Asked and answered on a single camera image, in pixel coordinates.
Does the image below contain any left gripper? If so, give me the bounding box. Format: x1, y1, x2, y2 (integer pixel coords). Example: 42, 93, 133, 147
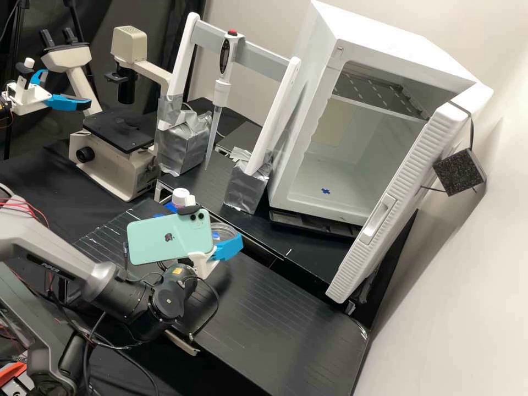
5, 69, 94, 116

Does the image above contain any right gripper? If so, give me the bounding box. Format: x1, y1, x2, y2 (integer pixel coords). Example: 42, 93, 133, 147
189, 233, 244, 279

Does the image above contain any petri dish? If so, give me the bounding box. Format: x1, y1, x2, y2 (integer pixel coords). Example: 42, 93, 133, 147
211, 222, 241, 245

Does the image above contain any left phone holder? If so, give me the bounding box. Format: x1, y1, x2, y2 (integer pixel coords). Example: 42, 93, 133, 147
15, 57, 37, 90

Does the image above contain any small bottle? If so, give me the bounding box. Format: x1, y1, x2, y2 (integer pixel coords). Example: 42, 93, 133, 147
171, 188, 198, 211

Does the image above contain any black tray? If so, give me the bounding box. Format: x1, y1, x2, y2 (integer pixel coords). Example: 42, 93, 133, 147
268, 208, 362, 241

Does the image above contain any cream microscope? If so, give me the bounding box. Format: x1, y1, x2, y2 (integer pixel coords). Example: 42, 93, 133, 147
39, 25, 174, 203

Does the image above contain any white pipette stand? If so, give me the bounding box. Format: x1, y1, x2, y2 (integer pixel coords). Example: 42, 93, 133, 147
155, 11, 303, 215

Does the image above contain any incubator door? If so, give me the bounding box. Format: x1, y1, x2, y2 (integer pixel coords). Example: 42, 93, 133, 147
324, 82, 496, 306

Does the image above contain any pipette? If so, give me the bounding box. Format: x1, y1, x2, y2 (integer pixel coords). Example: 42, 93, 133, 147
204, 29, 243, 171

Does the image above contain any white incubator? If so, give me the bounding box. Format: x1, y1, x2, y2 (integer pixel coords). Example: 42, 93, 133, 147
266, 0, 481, 228

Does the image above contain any right wrist camera phone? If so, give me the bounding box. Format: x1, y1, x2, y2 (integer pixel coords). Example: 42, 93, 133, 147
125, 203, 217, 267

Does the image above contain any black cable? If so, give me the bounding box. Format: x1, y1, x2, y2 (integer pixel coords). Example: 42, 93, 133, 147
122, 242, 162, 289

